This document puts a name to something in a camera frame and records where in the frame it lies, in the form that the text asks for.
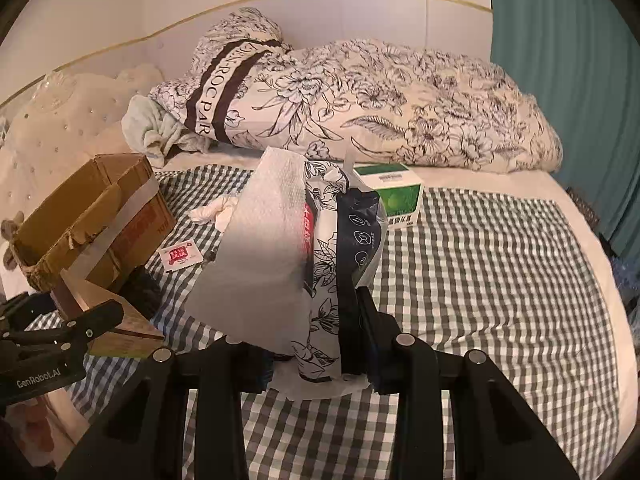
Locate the mint green towel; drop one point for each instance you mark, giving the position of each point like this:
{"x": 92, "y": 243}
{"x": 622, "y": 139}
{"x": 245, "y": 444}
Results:
{"x": 151, "y": 131}

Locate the brown cardboard box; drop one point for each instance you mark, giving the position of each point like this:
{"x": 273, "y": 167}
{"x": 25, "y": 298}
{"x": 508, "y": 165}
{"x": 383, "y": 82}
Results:
{"x": 82, "y": 243}

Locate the green white medicine box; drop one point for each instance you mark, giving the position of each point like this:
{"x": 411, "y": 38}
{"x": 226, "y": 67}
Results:
{"x": 399, "y": 188}

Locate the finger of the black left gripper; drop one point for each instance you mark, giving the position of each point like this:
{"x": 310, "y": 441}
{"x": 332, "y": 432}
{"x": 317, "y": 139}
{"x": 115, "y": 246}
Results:
{"x": 95, "y": 320}

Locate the floral folded duvet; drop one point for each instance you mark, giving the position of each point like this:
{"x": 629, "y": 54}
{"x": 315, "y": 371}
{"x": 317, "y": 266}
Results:
{"x": 376, "y": 101}

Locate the floral tissue pack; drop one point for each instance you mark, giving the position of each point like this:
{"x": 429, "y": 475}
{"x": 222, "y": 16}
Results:
{"x": 302, "y": 237}

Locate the crumpled white tissue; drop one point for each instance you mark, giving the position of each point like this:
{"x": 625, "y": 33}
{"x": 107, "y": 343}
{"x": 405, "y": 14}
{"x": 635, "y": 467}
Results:
{"x": 218, "y": 212}

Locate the red white sachet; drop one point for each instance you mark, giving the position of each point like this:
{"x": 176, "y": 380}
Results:
{"x": 180, "y": 256}

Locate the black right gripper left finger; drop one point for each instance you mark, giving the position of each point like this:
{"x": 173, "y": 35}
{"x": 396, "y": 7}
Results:
{"x": 140, "y": 434}

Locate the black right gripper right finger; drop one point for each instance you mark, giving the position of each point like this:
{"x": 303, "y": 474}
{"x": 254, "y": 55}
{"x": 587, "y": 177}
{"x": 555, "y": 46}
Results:
{"x": 467, "y": 399}

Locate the cream tufted headboard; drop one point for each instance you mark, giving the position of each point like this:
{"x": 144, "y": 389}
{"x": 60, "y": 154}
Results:
{"x": 69, "y": 120}

